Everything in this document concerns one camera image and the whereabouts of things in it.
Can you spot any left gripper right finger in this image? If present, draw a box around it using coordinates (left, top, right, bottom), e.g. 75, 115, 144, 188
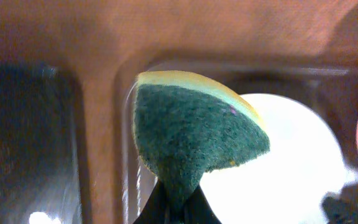
183, 185, 221, 224

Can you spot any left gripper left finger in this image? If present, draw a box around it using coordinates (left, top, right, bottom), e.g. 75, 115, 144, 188
134, 180, 170, 224

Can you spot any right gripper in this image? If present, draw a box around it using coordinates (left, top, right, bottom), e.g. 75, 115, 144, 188
321, 184, 358, 224

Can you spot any pale green plate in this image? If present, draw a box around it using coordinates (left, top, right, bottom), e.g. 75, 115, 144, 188
201, 94, 357, 224

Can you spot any green yellow sponge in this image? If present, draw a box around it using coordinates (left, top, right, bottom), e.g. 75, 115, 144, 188
132, 70, 270, 212

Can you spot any brown serving tray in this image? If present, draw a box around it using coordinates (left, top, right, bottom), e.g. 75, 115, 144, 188
115, 58, 358, 223

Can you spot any black plastic tray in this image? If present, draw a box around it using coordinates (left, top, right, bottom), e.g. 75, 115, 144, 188
0, 64, 83, 223

